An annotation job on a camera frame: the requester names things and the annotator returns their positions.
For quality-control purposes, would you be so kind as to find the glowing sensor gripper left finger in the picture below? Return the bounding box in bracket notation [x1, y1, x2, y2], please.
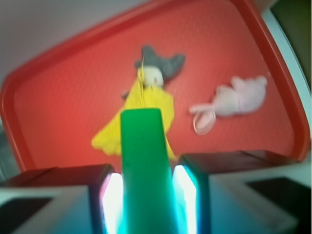
[0, 164, 119, 234]

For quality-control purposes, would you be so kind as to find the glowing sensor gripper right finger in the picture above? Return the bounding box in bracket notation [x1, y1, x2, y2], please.
[173, 151, 312, 234]

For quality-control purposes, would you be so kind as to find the green block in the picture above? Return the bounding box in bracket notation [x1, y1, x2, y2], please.
[120, 109, 178, 234]

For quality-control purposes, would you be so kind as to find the yellow cloth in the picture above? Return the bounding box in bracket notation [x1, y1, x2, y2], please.
[91, 66, 175, 156]

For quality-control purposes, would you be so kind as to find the pink plush bunny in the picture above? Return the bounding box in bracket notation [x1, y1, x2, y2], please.
[189, 76, 268, 135]

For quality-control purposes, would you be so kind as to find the grey plush toy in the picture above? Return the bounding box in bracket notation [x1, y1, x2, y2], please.
[134, 45, 186, 88]

